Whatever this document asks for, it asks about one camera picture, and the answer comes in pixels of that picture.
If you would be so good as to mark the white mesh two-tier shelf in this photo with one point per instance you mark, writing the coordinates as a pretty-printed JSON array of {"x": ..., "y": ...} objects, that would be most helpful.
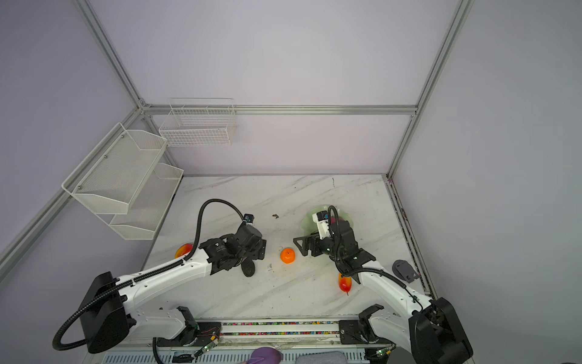
[{"x": 125, "y": 183}]

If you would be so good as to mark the orange tangerine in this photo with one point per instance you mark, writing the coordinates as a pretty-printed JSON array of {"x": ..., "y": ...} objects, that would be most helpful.
[{"x": 288, "y": 256}]

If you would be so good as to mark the purple cap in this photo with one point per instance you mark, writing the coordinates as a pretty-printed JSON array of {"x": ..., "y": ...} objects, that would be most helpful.
[{"x": 265, "y": 355}]

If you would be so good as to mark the red yellow mango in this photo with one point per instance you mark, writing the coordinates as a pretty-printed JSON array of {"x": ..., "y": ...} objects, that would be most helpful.
[
  {"x": 183, "y": 250},
  {"x": 345, "y": 283}
]

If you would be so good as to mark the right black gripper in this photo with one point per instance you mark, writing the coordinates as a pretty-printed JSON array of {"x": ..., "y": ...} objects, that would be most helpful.
[{"x": 314, "y": 240}]

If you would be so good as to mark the grey plastic object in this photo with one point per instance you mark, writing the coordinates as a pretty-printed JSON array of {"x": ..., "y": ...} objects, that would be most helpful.
[{"x": 404, "y": 271}]

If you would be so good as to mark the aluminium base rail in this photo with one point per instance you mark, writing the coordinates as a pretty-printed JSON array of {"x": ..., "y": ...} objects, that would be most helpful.
[{"x": 233, "y": 341}]

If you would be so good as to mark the white wire wall basket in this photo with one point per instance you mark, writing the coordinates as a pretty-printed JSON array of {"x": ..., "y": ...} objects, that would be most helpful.
[{"x": 199, "y": 122}]

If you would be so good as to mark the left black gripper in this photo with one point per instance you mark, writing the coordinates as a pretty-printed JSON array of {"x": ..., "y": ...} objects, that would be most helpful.
[{"x": 259, "y": 251}]

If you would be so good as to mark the dark avocado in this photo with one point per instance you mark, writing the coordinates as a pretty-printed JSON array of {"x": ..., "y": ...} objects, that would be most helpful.
[{"x": 248, "y": 268}]

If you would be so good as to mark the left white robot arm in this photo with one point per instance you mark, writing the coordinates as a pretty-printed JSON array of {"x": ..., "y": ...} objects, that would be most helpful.
[{"x": 121, "y": 314}]

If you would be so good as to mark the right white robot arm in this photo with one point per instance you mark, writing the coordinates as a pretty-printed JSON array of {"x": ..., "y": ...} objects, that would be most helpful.
[{"x": 429, "y": 329}]

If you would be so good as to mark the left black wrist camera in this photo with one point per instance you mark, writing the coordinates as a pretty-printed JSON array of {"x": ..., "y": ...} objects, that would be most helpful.
[{"x": 249, "y": 218}]

